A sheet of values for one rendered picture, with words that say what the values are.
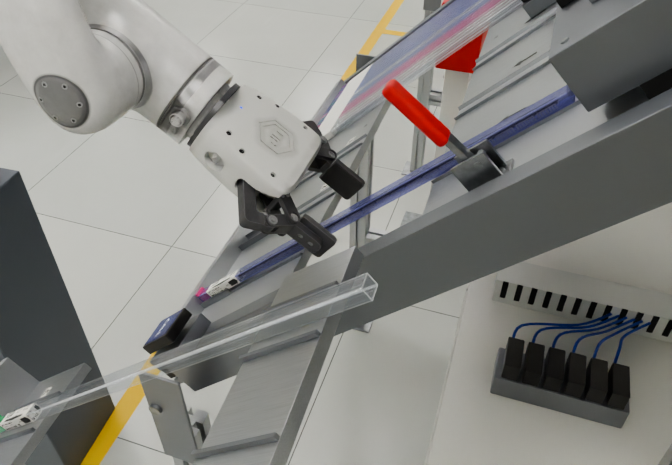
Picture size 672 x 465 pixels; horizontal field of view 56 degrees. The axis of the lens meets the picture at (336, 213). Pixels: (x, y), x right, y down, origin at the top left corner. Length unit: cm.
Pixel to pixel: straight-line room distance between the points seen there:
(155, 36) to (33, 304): 77
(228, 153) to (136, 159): 182
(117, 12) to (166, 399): 40
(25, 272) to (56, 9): 76
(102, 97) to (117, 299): 137
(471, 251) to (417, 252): 4
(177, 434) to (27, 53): 46
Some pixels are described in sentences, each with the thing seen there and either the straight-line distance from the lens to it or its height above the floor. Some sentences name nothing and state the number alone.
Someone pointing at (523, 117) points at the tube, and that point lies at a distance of 52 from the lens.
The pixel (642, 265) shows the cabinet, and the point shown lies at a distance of 110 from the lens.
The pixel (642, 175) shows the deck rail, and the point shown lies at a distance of 43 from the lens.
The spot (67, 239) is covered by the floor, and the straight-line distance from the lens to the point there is 211.
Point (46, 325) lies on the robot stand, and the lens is 132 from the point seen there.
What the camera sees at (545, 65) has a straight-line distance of 61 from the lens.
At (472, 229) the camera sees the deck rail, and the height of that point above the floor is 101.
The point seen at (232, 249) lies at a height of 73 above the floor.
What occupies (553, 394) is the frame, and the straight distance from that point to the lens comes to 84.
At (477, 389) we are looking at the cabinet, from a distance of 86.
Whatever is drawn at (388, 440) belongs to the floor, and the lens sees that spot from 152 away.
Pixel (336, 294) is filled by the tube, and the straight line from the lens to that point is 37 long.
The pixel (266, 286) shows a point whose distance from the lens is 68.
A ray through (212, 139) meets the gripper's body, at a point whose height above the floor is 101.
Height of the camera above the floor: 132
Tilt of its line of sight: 40 degrees down
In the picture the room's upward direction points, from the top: straight up
